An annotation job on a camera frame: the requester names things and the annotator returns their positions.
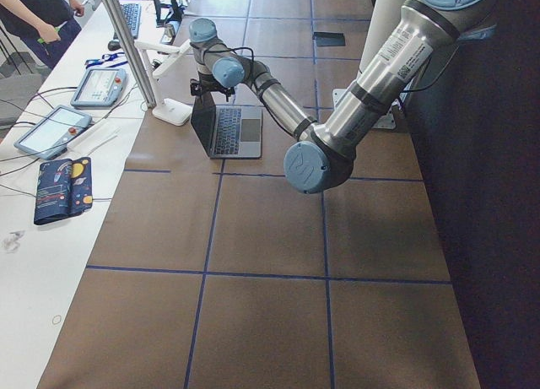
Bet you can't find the person in dark clothes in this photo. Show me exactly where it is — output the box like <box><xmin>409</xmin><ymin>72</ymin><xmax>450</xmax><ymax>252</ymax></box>
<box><xmin>1</xmin><ymin>0</ymin><xmax>85</xmax><ymax>69</ymax></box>

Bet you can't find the aluminium frame post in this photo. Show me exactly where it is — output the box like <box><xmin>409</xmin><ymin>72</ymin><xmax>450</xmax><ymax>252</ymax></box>
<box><xmin>101</xmin><ymin>0</ymin><xmax>156</xmax><ymax>109</ymax></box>

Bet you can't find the teach pendant near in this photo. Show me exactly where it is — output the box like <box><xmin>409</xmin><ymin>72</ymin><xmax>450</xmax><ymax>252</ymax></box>
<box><xmin>13</xmin><ymin>105</ymin><xmax>92</xmax><ymax>160</ymax></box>

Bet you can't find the black keyboard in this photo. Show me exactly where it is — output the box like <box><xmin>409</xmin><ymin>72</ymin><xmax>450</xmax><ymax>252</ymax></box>
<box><xmin>121</xmin><ymin>3</ymin><xmax>142</xmax><ymax>39</ymax></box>

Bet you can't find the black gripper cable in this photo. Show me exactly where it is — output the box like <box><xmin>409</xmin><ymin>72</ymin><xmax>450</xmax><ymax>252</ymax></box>
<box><xmin>189</xmin><ymin>46</ymin><xmax>271</xmax><ymax>90</ymax></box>

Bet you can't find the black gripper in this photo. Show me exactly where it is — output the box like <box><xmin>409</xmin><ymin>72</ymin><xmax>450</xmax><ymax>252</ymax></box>
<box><xmin>190</xmin><ymin>78</ymin><xmax>235</xmax><ymax>100</ymax></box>

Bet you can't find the blue lanyard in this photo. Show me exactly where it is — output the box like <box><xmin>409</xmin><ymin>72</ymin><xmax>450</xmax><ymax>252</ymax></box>
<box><xmin>85</xmin><ymin>51</ymin><xmax>130</xmax><ymax>69</ymax></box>

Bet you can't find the teach pendant far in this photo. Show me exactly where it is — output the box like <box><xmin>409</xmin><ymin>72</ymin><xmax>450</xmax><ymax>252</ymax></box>
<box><xmin>70</xmin><ymin>67</ymin><xmax>127</xmax><ymax>109</ymax></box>

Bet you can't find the grey laptop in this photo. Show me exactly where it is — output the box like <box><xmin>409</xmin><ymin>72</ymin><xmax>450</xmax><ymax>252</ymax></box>
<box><xmin>191</xmin><ymin>93</ymin><xmax>262</xmax><ymax>159</ymax></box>

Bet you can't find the teach pendant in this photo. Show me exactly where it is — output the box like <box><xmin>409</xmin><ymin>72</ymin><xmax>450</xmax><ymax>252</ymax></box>
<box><xmin>70</xmin><ymin>67</ymin><xmax>127</xmax><ymax>109</ymax></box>
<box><xmin>13</xmin><ymin>105</ymin><xmax>92</xmax><ymax>160</ymax></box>

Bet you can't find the white desk lamp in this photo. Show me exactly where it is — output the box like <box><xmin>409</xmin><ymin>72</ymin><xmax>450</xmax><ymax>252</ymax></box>
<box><xmin>134</xmin><ymin>40</ymin><xmax>192</xmax><ymax>126</ymax></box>

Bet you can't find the navy space pattern pouch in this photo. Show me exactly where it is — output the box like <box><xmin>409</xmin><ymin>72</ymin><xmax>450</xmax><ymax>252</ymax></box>
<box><xmin>34</xmin><ymin>157</ymin><xmax>93</xmax><ymax>225</ymax></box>

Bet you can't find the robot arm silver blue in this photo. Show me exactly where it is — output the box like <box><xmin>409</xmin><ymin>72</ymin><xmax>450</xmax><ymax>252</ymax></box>
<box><xmin>189</xmin><ymin>0</ymin><xmax>497</xmax><ymax>193</ymax></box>

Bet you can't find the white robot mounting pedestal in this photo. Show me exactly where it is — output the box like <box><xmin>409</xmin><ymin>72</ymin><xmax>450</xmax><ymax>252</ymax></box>
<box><xmin>332</xmin><ymin>0</ymin><xmax>405</xmax><ymax>130</ymax></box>

